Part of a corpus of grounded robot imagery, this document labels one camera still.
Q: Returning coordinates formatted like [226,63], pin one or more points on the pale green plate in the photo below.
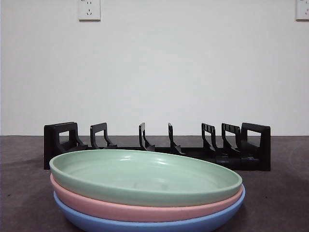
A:
[144,178]

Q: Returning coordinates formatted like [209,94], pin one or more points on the pink plate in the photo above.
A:
[120,212]

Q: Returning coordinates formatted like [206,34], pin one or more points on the blue plate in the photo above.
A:
[96,223]

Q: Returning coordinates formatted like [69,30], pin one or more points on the black plastic dish rack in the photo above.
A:
[241,164]

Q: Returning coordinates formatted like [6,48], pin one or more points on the white wall socket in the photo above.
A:
[303,12]
[89,12]

